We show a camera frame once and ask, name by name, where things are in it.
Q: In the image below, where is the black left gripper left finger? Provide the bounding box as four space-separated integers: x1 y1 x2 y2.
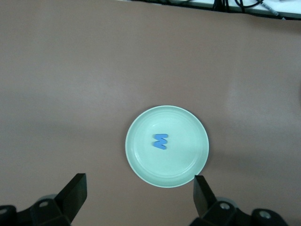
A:
30 173 88 226

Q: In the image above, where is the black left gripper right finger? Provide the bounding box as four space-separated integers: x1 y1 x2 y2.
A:
191 175 250 226

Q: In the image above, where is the blue capital letter M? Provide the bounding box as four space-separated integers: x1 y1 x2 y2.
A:
151 133 169 151

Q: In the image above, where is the pale green plate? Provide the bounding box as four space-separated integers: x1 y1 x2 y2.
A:
125 105 210 188

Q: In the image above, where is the brown table cover sheet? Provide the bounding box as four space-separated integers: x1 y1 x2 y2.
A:
0 0 301 226

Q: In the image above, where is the black cable bundle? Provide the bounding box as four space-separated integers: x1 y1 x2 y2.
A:
211 0 301 22

